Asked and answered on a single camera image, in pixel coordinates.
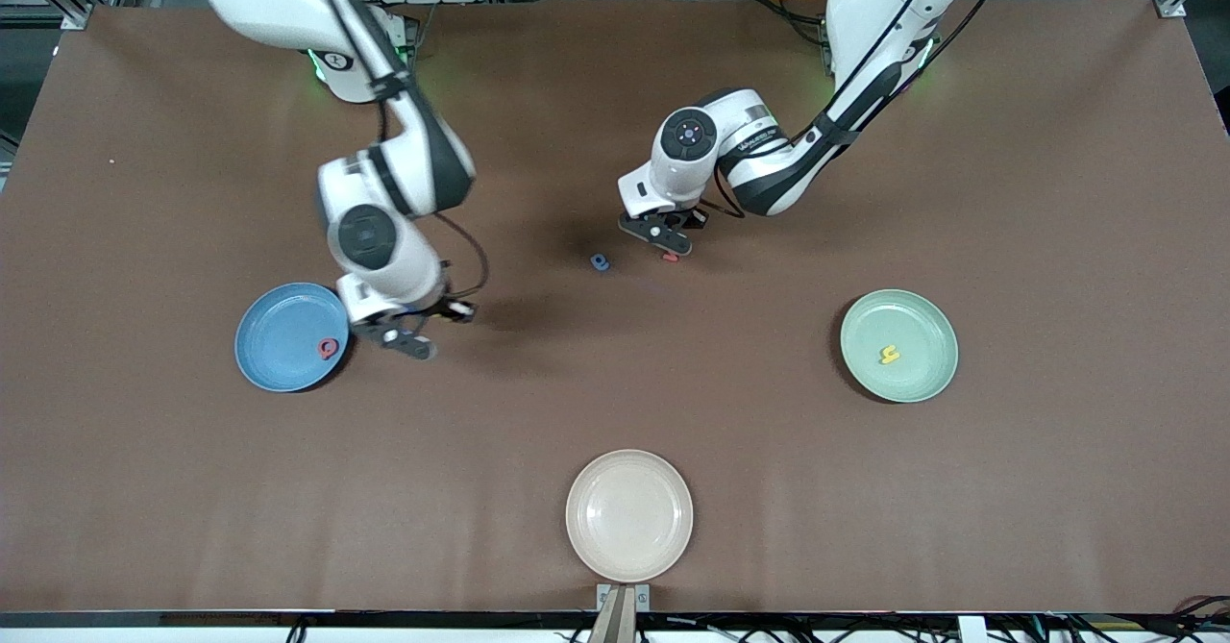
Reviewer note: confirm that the green plate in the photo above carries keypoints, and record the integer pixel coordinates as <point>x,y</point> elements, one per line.
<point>913,374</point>

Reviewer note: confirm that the blue foam letter a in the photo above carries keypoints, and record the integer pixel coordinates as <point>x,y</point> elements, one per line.
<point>601,261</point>

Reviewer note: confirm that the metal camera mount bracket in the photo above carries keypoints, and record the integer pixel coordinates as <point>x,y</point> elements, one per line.
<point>623,597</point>

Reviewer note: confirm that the blue plate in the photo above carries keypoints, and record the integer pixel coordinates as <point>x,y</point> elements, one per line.
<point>283,335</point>

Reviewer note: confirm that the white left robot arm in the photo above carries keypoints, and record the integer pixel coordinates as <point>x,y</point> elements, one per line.
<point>865,9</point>

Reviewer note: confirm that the beige plate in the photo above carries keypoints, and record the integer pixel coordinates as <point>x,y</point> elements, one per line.
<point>629,516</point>

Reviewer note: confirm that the yellow foam letter h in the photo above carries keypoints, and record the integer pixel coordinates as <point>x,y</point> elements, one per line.
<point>890,355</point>

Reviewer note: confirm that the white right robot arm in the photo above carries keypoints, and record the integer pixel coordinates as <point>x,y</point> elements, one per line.
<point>384,249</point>

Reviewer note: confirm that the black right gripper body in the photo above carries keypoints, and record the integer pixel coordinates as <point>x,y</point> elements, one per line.
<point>434,309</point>

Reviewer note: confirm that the pink foam letter Q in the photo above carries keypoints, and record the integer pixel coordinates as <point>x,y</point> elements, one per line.
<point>329,348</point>

